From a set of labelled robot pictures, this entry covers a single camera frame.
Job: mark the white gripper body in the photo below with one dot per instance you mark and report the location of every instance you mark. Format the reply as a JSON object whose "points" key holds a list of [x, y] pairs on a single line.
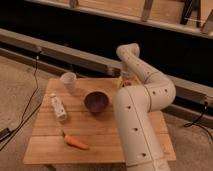
{"points": [[126, 75]]}

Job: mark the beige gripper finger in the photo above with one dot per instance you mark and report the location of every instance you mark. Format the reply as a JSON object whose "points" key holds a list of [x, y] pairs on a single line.
{"points": [[124, 83]]}

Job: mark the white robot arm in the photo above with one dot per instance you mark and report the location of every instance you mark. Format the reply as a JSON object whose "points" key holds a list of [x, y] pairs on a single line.
{"points": [[131, 105]]}

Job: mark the dark purple bowl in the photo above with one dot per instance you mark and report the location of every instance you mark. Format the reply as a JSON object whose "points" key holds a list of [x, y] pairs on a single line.
{"points": [[96, 101]]}

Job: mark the white plastic cup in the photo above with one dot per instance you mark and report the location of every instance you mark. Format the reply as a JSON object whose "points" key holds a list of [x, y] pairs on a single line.
{"points": [[69, 81]]}

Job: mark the wooden table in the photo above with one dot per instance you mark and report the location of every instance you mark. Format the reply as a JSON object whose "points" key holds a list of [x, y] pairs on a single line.
{"points": [[98, 131]]}

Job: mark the white bottle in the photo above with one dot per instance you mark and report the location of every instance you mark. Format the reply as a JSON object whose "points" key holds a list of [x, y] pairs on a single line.
{"points": [[59, 110]]}

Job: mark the orange carrot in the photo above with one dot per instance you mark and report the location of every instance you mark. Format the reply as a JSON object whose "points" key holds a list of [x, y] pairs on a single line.
{"points": [[74, 142]]}

